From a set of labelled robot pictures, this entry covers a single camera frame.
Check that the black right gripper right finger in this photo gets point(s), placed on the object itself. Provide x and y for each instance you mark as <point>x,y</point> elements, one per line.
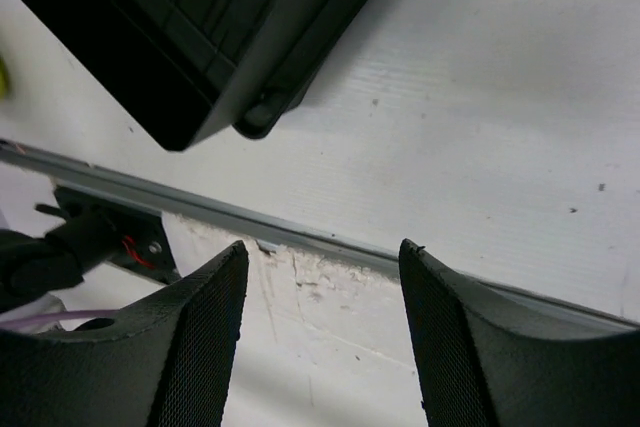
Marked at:
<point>485,359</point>

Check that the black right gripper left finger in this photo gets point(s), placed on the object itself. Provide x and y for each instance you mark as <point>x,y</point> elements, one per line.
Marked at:
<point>165,360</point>

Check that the black drip tray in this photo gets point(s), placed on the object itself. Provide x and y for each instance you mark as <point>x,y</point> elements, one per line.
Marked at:
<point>187,69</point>

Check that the lime green bowl front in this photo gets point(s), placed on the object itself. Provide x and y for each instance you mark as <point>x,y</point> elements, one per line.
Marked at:
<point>4,80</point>

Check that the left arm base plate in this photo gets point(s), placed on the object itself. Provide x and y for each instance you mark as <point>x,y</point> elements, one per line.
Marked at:
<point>97,230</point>

